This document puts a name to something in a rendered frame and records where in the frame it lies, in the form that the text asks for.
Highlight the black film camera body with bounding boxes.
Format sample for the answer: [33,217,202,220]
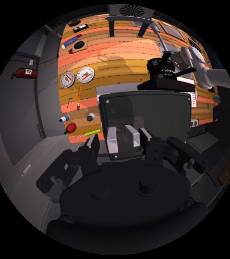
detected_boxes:
[137,77,195,94]

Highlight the grey block clip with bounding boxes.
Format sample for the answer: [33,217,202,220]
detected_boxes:
[106,127,119,154]
[124,124,141,148]

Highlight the red air blower bulb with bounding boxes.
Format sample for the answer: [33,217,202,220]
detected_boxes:
[63,122,77,135]

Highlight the dark green tray plate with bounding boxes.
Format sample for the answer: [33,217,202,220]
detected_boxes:
[98,90,193,162]

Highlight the grey ribbed step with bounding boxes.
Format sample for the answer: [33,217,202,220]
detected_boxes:
[187,132,219,155]

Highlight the black wall panel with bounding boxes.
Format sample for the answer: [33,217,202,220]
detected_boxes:
[188,38,202,54]

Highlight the white paper sheet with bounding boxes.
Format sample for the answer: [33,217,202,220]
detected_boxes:
[190,91,198,108]

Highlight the wood framed picture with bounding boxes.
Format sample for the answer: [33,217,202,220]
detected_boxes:
[158,21,186,41]

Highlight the black camera lens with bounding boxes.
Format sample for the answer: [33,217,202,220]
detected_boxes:
[146,57,177,80]

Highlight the grey mat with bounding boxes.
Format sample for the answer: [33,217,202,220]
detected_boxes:
[96,83,146,96]

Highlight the grey fan box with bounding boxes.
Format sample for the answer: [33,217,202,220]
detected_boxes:
[108,4,156,21]

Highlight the white chart card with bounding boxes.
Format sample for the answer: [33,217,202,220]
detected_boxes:
[176,75,195,85]

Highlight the red fire extinguisher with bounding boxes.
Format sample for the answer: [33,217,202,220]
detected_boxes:
[11,68,39,80]

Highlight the green handled screwdriver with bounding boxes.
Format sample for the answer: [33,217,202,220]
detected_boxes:
[75,128,102,140]

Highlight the black handheld meter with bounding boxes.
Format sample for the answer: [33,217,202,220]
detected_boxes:
[73,24,89,34]

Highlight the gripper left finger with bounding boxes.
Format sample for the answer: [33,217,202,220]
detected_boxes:
[35,133,101,203]

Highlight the orange handled brush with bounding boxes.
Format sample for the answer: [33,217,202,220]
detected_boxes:
[76,87,83,111]

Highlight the grey gate frame black legs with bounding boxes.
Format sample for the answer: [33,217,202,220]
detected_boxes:
[106,15,154,38]

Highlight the grey curved lamp neck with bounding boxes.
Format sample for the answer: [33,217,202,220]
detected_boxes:
[150,25,169,54]

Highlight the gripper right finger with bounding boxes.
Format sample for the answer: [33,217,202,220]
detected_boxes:
[138,127,208,175]

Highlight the blue and white box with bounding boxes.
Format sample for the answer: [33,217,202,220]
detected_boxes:
[61,36,79,49]

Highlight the black camera lever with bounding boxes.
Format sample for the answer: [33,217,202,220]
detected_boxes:
[174,67,197,78]

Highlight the brown plate with black disc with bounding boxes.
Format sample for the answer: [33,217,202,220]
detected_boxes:
[72,39,88,54]

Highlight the black camera top knob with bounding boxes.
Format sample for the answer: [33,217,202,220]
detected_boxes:
[162,50,172,64]

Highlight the brown drawer cabinet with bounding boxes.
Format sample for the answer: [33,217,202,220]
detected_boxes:
[218,157,230,189]

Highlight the orange cable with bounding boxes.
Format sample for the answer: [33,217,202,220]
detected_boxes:
[34,25,63,68]

